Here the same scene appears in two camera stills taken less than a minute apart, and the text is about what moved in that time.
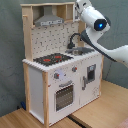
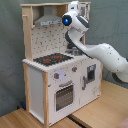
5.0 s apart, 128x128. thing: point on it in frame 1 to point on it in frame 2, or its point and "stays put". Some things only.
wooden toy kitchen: (61, 71) stays put
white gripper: (80, 5) to (73, 9)
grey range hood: (48, 18) stays put
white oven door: (64, 96) stays put
